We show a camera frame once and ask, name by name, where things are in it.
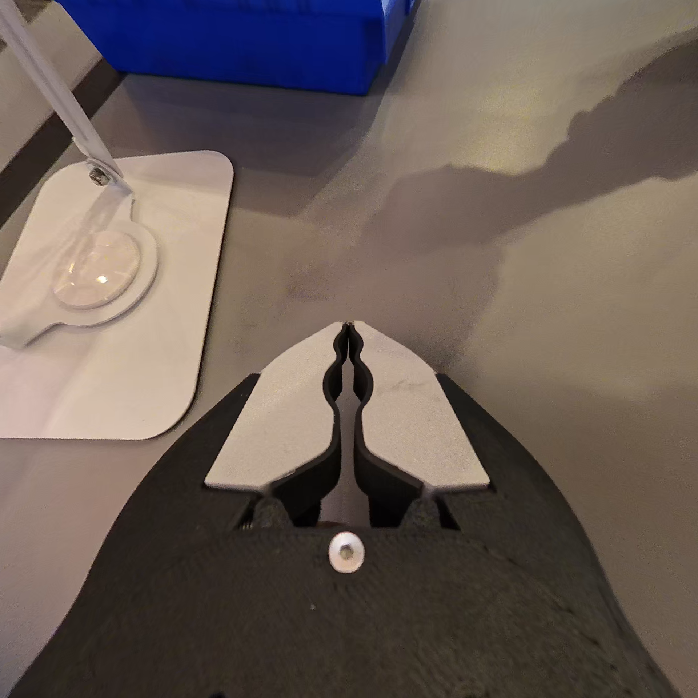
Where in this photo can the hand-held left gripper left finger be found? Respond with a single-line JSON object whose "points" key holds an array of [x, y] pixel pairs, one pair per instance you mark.
{"points": [[278, 431]]}

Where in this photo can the white document stand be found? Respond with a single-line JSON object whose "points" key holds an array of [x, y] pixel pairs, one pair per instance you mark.
{"points": [[163, 327]]}

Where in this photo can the blue plastic bin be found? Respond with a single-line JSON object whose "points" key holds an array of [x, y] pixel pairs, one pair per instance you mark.
{"points": [[245, 49]]}

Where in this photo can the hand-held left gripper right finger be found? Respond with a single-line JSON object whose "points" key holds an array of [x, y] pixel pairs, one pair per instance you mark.
{"points": [[420, 431]]}

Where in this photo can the grey desk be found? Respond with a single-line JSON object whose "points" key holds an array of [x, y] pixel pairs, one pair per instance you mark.
{"points": [[545, 327]]}

